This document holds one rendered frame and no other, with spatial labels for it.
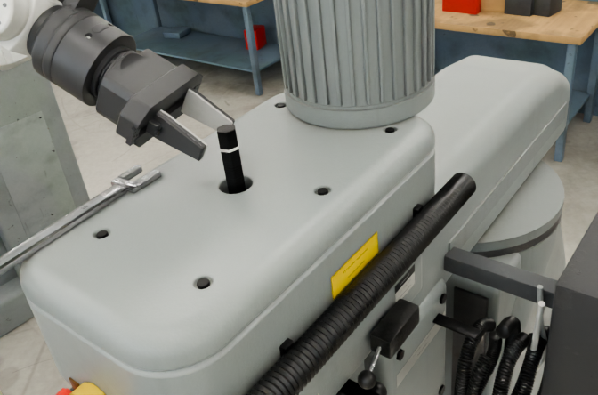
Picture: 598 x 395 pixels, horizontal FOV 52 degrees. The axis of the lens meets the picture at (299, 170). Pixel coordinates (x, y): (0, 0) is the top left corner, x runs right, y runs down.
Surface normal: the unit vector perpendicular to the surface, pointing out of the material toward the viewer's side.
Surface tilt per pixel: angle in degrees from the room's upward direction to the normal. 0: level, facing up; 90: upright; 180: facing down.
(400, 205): 90
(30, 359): 0
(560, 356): 90
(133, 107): 52
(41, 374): 0
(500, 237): 0
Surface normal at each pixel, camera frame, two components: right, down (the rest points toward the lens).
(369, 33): 0.08, 0.50
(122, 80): 0.36, -0.68
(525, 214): -0.11, -0.86
